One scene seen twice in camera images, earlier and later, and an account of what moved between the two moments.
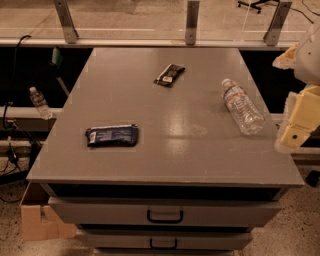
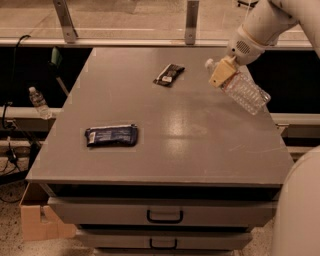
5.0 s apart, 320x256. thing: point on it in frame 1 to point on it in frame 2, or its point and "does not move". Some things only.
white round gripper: [309, 63] to [244, 50]
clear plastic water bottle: [249, 119] to [244, 88]
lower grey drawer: [161, 239] does not move
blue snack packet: [112, 136] does not move
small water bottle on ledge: [40, 103] does not move
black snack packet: [168, 75] does not move
